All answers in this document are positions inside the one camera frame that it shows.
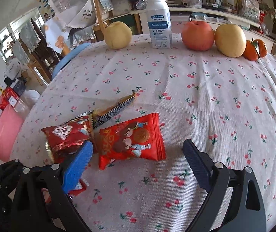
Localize red foil candy wrapper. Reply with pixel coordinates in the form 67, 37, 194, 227
41, 115, 95, 163

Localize gold black snack wrapper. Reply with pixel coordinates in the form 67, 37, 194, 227
78, 90, 138, 130

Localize red cartoon cookie packet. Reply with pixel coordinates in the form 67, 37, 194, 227
98, 113, 166, 170

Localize red white snack wrapper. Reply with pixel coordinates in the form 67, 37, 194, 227
42, 178, 89, 204

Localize pink plastic trash bucket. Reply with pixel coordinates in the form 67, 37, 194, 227
0, 104, 24, 162

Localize cherry print tablecloth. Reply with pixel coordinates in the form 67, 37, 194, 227
11, 35, 276, 231

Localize grey round stool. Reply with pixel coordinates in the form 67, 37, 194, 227
21, 90, 41, 109

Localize red gift boxes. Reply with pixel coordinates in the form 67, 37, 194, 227
0, 87, 19, 116

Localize blue cushion edge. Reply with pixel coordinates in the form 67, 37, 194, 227
52, 43, 91, 80

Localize dark wooden chair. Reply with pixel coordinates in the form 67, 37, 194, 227
20, 18, 61, 82

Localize orange tangerine with leaf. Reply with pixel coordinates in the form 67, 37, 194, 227
243, 40, 258, 61

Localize yellow pear right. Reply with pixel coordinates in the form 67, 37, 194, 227
214, 24, 246, 58

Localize yellow pear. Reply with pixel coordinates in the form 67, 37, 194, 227
214, 24, 246, 58
104, 21, 133, 50

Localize red apple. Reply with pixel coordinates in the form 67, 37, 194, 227
181, 20, 214, 51

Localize orange tangerine rear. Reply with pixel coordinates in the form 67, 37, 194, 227
254, 39, 268, 58

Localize dining table with cloth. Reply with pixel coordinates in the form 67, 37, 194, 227
43, 16, 98, 54

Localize yellow pear left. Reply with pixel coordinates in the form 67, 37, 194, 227
104, 21, 133, 50

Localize white tv cabinet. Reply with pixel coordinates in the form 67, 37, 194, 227
130, 7, 276, 54

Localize white yogurt bottle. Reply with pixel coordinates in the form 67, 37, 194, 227
146, 0, 172, 49

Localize white mesh food cover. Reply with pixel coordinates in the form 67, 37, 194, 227
48, 0, 96, 29

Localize wooden dining chair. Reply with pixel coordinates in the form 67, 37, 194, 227
93, 0, 114, 35

